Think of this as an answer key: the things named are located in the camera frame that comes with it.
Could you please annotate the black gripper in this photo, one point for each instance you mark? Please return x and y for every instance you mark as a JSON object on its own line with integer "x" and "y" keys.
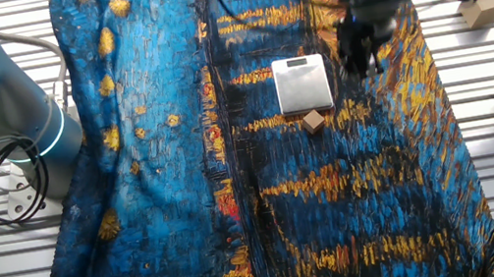
{"x": 355, "y": 37}

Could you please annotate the small wooden cube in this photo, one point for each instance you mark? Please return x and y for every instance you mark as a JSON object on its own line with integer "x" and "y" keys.
{"x": 313, "y": 122}

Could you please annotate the silver digital scale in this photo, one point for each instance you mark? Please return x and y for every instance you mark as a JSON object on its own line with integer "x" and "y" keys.
{"x": 303, "y": 85}

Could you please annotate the starry night print tablecloth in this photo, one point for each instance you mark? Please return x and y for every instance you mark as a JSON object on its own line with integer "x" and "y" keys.
{"x": 172, "y": 170}

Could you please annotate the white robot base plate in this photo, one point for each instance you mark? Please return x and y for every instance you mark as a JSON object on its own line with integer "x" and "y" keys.
{"x": 21, "y": 201}

